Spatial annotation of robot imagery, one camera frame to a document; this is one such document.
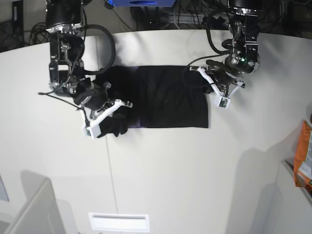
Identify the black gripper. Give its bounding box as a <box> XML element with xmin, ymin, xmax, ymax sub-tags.
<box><xmin>207</xmin><ymin>59</ymin><xmax>243</xmax><ymax>90</ymax></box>
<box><xmin>73</xmin><ymin>81</ymin><xmax>112</xmax><ymax>111</ymax></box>

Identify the black T-shirt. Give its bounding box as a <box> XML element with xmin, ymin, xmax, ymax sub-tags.
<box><xmin>95</xmin><ymin>66</ymin><xmax>209</xmax><ymax>137</ymax></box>

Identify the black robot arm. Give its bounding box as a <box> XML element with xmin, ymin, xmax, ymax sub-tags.
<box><xmin>204</xmin><ymin>0</ymin><xmax>263</xmax><ymax>91</ymax></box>
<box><xmin>41</xmin><ymin>0</ymin><xmax>116</xmax><ymax>112</ymax></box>

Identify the blue box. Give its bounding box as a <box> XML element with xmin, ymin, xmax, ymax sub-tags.
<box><xmin>107</xmin><ymin>0</ymin><xmax>176</xmax><ymax>7</ymax></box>

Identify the white table slot plate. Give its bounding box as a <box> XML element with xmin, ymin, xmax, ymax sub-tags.
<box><xmin>89</xmin><ymin>213</ymin><xmax>150</xmax><ymax>232</ymax></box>

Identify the white cabinet left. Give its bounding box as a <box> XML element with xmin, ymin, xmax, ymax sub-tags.
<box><xmin>0</xmin><ymin>170</ymin><xmax>79</xmax><ymax>234</ymax></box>

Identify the orange snack bag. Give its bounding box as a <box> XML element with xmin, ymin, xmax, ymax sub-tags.
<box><xmin>293</xmin><ymin>121</ymin><xmax>312</xmax><ymax>192</ymax></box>

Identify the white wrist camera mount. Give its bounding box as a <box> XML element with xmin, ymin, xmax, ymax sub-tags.
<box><xmin>189</xmin><ymin>66</ymin><xmax>245</xmax><ymax>109</ymax></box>
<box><xmin>79</xmin><ymin>99</ymin><xmax>133</xmax><ymax>139</ymax></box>

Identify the coiled black cable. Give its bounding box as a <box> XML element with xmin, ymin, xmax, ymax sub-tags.
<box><xmin>28</xmin><ymin>22</ymin><xmax>52</xmax><ymax>45</ymax></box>

